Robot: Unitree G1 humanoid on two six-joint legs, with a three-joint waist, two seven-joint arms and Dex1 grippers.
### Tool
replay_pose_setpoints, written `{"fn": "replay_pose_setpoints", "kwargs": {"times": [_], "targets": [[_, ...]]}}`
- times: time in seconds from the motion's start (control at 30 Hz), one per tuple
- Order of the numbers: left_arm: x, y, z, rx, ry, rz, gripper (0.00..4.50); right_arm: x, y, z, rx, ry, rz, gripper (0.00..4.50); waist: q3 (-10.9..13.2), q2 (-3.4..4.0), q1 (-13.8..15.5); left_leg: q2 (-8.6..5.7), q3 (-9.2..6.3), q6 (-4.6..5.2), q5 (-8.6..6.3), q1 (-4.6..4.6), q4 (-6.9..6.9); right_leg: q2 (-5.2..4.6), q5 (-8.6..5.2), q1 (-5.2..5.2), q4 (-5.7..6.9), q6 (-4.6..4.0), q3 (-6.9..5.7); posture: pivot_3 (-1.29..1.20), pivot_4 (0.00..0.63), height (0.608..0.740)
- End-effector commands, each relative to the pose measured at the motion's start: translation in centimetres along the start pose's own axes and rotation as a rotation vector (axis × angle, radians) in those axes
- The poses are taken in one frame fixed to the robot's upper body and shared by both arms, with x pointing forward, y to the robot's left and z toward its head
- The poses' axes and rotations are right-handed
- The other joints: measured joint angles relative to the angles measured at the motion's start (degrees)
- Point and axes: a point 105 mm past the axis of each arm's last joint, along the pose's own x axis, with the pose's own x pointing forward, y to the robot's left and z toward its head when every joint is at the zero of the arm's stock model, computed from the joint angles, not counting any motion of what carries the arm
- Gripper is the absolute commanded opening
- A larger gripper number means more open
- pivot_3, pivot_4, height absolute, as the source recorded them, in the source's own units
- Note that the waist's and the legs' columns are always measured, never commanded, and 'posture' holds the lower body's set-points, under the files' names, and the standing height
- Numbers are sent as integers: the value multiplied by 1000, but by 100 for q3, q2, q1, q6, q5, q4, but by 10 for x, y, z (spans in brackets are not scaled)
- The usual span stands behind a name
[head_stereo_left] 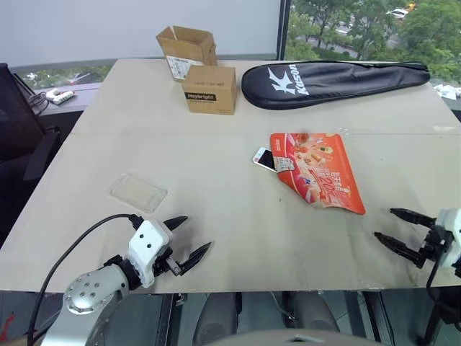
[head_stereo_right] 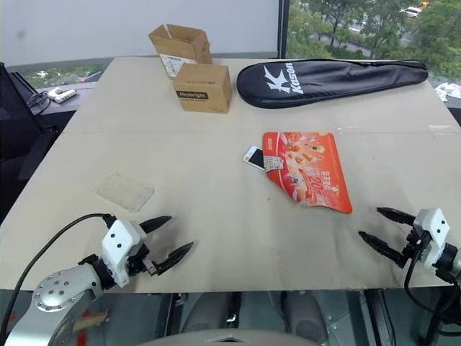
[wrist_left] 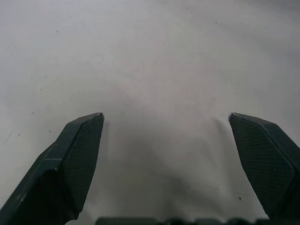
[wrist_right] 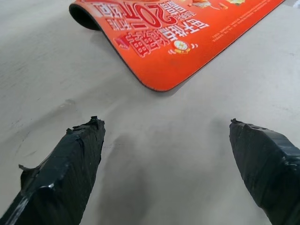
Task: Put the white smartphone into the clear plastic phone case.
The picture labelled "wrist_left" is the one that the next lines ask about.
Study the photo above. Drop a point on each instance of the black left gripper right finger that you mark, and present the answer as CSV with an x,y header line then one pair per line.
x,y
264,159

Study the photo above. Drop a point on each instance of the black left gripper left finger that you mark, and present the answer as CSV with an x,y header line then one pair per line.
x,y
70,164

